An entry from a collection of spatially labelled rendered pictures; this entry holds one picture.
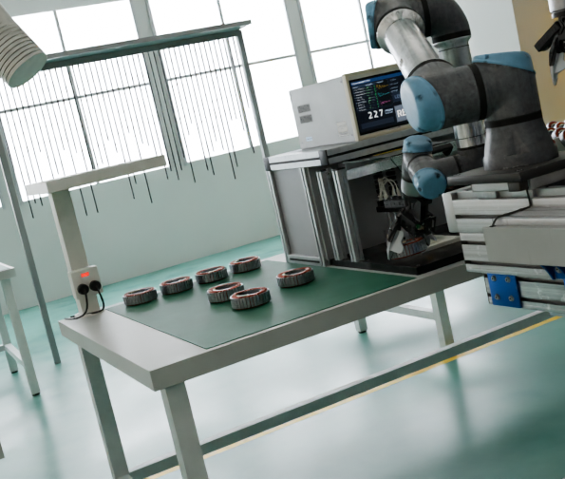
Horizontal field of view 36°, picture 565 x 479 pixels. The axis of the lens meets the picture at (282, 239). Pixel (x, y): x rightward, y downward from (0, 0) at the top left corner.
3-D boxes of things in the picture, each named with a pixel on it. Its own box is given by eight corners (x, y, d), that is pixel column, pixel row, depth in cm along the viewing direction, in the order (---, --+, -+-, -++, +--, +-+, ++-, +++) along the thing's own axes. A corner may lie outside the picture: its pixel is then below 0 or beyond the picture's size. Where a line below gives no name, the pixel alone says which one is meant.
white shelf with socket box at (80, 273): (199, 297, 272) (164, 154, 266) (84, 333, 257) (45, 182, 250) (164, 288, 303) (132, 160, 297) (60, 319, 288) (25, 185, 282)
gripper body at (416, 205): (412, 242, 233) (414, 203, 226) (394, 228, 239) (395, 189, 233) (435, 234, 236) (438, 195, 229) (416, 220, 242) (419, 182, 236)
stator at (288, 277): (307, 277, 265) (304, 264, 265) (321, 279, 255) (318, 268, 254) (273, 286, 262) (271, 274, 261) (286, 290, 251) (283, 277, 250)
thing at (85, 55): (313, 288, 623) (254, 18, 597) (63, 370, 547) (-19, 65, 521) (283, 283, 668) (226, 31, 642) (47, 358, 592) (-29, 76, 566)
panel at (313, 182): (490, 209, 301) (474, 124, 297) (328, 259, 274) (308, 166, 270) (488, 209, 302) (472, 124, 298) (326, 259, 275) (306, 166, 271)
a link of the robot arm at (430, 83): (486, 78, 170) (416, -19, 213) (411, 95, 170) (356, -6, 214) (488, 130, 177) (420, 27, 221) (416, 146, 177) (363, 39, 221)
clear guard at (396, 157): (474, 157, 247) (470, 137, 246) (404, 177, 237) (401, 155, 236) (408, 163, 277) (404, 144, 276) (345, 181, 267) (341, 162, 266)
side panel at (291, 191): (333, 264, 276) (311, 165, 272) (325, 267, 275) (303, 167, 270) (293, 260, 301) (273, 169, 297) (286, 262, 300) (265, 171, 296)
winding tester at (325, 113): (471, 112, 281) (459, 49, 279) (358, 141, 263) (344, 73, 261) (404, 124, 317) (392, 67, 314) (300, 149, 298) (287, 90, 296)
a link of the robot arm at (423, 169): (461, 167, 211) (447, 146, 220) (415, 177, 211) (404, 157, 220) (462, 194, 215) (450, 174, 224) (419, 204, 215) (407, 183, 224)
